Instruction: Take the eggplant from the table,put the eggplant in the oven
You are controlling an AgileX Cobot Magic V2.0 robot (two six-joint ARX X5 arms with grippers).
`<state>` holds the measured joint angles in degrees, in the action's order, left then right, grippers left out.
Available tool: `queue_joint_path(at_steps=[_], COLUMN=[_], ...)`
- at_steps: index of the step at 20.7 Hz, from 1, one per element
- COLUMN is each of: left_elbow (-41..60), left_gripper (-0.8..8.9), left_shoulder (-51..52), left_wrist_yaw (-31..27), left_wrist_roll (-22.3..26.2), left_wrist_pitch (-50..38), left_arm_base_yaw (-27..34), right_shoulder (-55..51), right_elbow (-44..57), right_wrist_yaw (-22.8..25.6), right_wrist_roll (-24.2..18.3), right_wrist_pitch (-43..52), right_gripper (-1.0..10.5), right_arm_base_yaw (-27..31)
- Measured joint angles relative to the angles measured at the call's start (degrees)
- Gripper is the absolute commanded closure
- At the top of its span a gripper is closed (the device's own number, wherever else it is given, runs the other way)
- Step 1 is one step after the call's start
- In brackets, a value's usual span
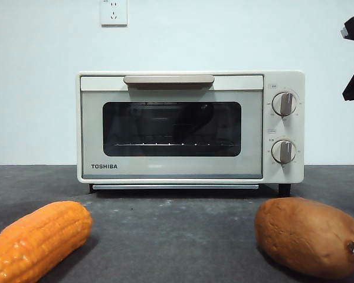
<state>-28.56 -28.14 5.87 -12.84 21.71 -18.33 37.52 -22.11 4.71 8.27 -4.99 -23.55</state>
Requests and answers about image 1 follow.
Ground dark purple eggplant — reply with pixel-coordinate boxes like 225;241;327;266
175;102;215;136

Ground cream white toaster oven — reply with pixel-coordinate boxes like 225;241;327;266
75;70;307;198

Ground orange corn cob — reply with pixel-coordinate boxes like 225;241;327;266
0;200;93;283

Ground metal wire oven rack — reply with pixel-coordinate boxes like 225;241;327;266
114;142;235;147

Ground beige oven knob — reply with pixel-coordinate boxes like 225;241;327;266
271;91;299;116
270;140;297;164

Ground oven door with beige handle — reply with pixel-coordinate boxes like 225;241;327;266
80;75;264;180

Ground brown sweet potato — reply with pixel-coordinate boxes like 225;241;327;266
255;197;354;279

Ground white wall socket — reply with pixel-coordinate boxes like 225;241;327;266
100;0;128;27

